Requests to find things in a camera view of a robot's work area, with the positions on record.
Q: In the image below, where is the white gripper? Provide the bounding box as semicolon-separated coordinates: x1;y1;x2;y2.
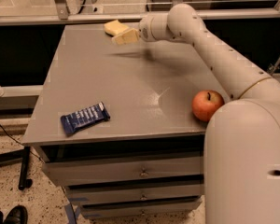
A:
112;14;173;45

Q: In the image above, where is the yellow sponge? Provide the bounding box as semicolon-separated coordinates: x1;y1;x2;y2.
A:
104;20;129;36

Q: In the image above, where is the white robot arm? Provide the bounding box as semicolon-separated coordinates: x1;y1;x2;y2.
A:
139;4;280;224

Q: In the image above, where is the red apple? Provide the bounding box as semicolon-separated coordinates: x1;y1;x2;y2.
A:
191;90;225;122

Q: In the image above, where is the blue snack bar wrapper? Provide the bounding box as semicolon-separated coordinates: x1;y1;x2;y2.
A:
60;102;110;135

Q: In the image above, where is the grey drawer cabinet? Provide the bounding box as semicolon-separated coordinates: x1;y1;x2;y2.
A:
21;21;231;221

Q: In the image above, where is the top grey drawer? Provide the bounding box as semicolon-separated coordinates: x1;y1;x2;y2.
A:
43;155;203;186

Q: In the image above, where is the grey drawer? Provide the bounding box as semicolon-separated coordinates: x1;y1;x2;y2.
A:
43;155;203;186
81;196;202;219
67;184;203;205

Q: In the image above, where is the black stand leg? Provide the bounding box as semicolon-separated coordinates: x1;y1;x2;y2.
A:
0;147;33;190

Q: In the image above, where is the middle grey drawer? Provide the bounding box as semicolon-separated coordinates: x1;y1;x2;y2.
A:
67;184;203;205

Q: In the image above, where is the bottom grey drawer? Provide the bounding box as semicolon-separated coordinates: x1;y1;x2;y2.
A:
81;196;202;219

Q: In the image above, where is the black shoe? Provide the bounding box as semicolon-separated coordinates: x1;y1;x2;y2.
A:
3;205;28;224

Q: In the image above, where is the grey metal rail frame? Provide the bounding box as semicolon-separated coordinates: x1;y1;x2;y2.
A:
0;0;280;26

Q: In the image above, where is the black cable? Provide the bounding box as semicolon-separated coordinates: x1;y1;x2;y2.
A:
0;115;43;161

